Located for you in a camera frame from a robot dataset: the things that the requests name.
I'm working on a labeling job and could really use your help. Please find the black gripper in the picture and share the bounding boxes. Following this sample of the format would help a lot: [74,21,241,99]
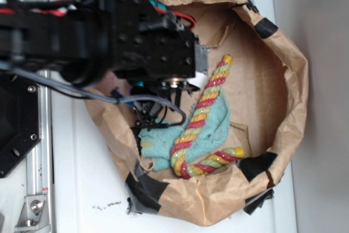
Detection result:
[109,0,208,97]

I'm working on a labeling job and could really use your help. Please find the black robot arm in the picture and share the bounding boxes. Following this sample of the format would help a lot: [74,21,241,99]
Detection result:
[1,0,208,91]

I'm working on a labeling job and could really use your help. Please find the teal terry cloth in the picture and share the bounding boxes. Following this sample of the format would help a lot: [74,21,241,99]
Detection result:
[139,91,230,171]

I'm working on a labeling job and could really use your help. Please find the brown paper bag basket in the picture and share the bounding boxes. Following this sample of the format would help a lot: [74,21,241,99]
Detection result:
[86,0,309,226]

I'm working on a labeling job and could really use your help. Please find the white plastic cooler lid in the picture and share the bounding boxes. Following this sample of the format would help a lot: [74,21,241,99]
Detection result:
[52,0,297,232]

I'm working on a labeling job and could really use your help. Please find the grey cable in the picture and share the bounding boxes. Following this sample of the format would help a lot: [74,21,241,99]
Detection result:
[0,62,188,130]

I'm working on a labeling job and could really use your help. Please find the multicolour twisted rope toy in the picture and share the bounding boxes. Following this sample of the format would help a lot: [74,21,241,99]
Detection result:
[170,55,245,180]

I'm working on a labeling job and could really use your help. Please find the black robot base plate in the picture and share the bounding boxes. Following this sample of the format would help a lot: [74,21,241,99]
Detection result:
[1,74,40,178]

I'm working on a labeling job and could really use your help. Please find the aluminium extrusion rail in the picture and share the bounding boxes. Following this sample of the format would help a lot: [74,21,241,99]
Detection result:
[26,87,55,232]

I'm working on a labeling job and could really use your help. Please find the silver corner bracket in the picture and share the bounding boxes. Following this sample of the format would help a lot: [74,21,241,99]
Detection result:
[14,194,51,233]

